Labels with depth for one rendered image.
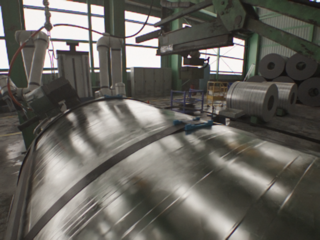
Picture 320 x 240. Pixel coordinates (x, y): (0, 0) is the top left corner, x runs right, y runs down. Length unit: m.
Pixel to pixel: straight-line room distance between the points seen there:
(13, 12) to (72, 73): 2.45
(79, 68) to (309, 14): 1.94
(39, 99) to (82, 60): 1.09
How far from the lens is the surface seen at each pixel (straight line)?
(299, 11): 0.86
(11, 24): 4.21
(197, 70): 1.71
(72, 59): 2.07
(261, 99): 5.46
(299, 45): 0.83
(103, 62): 1.75
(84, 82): 2.04
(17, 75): 4.09
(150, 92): 12.04
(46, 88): 1.10
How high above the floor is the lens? 1.50
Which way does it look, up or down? 15 degrees down
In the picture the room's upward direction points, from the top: straight up
